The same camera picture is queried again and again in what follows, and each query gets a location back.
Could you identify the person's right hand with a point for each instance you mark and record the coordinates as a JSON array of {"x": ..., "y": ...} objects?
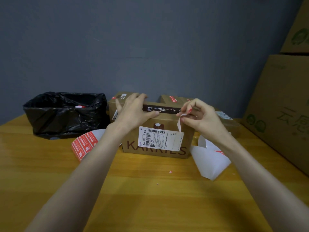
[{"x": 205, "y": 120}]

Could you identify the person's left hand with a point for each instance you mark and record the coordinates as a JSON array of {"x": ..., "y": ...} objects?
[{"x": 130, "y": 115}]

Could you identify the white printed price label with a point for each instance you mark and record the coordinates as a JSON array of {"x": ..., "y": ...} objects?
[{"x": 114, "y": 115}]

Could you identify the white barcode label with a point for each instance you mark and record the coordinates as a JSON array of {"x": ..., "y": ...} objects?
[{"x": 223, "y": 115}]

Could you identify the box with black tape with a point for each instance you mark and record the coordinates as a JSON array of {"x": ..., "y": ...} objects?
[{"x": 134, "y": 137}]

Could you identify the long brown cardboard box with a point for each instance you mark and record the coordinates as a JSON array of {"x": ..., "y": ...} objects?
[{"x": 234, "y": 128}]

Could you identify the white shipping label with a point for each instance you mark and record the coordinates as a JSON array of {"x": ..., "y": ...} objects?
[{"x": 159, "y": 140}]

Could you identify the white backing paper strip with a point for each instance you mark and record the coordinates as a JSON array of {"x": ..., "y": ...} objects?
[{"x": 207, "y": 164}]

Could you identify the red sticker label strip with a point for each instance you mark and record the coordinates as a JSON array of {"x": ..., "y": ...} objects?
[{"x": 82, "y": 144}]

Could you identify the person's right forearm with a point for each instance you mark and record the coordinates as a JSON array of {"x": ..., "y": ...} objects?
[{"x": 263, "y": 188}]

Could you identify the person's left forearm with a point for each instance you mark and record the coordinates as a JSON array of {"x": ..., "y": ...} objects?
[{"x": 74, "y": 188}]

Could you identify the black plastic trash bag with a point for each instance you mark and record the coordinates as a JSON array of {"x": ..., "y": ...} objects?
[{"x": 60, "y": 120}]

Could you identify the large green printed carton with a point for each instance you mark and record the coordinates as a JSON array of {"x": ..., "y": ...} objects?
[
  {"x": 299, "y": 21},
  {"x": 277, "y": 94}
]

